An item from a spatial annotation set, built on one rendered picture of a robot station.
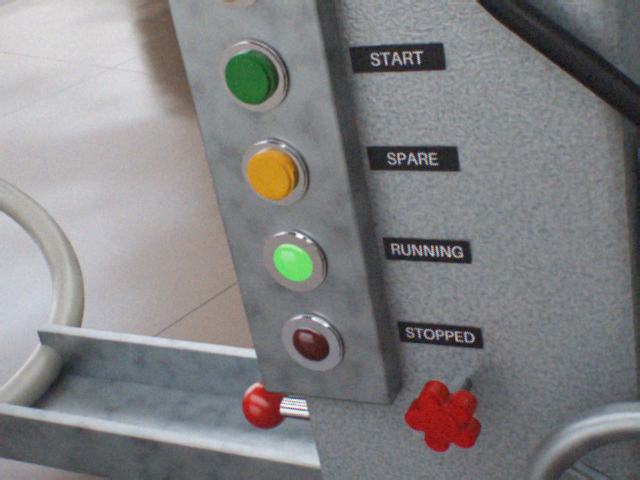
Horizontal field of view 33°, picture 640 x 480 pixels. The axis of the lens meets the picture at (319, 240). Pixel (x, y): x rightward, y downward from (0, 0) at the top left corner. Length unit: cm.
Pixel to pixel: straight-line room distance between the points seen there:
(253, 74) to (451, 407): 19
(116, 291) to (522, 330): 305
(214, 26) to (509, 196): 16
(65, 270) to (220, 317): 219
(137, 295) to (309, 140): 299
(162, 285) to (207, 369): 262
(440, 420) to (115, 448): 35
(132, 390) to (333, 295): 41
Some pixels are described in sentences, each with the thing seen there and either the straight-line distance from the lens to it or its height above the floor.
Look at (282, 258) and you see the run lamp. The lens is 56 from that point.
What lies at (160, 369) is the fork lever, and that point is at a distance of 93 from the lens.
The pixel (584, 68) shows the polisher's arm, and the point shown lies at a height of 144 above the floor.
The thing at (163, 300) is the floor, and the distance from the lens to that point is 343.
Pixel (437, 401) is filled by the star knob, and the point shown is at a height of 127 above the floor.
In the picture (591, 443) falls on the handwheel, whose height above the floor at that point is 127.
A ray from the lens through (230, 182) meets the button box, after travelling 56.
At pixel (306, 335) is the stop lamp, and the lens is 58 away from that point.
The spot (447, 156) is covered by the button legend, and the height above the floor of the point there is 139.
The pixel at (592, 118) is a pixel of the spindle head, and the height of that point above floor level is 141.
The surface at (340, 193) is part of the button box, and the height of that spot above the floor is 138.
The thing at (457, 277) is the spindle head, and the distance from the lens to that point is 55.
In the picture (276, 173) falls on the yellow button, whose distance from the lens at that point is 53.
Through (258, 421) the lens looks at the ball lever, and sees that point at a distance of 70.
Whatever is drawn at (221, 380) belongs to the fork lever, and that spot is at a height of 111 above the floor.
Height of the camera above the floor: 160
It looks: 27 degrees down
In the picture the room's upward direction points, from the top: 12 degrees counter-clockwise
